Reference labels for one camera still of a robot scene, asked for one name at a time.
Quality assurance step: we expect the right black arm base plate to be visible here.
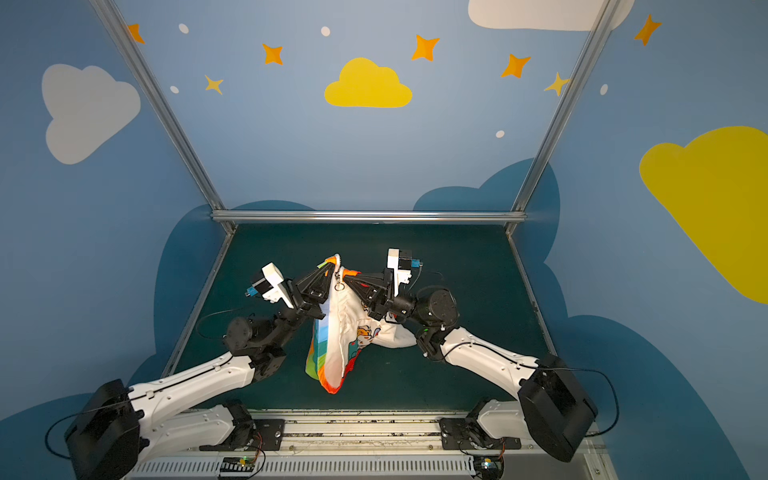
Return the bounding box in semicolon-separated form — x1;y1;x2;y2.
438;417;522;451

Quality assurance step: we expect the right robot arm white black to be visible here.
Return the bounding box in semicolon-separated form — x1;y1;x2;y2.
341;272;598;462

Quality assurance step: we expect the slanted aluminium post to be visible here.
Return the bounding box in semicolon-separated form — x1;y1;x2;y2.
89;0;225;210
510;0;622;224

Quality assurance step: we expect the left slanted aluminium post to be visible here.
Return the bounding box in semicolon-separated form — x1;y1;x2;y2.
89;0;225;210

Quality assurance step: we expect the table edge rail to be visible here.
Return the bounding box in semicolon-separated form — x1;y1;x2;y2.
504;222;557;355
154;221;233;377

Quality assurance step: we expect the front aluminium rail frame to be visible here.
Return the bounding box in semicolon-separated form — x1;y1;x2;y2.
128;410;618;479

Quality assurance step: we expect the right side table edge rail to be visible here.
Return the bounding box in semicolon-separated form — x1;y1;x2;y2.
504;222;557;355

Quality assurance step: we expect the back horizontal aluminium rail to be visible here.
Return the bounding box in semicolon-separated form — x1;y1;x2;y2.
211;210;527;224

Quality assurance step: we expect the right slanted aluminium post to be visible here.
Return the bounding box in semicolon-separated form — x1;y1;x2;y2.
510;0;622;224

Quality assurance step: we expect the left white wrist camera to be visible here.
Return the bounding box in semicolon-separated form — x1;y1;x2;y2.
245;263;295;308

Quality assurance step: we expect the right small black connector box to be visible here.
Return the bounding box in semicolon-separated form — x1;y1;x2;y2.
472;456;504;480

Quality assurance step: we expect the left side table edge rail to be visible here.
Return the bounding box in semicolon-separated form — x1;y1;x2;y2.
154;221;233;377

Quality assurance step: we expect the left small circuit board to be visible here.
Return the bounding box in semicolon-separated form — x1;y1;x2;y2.
217;456;257;479

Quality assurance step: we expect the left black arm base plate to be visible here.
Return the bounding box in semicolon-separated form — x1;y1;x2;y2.
199;418;285;452

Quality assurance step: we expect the rainbow and white kids jacket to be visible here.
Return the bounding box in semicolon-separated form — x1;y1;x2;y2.
305;254;416;394

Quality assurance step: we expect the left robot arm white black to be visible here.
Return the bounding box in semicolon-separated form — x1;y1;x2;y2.
63;257;339;479

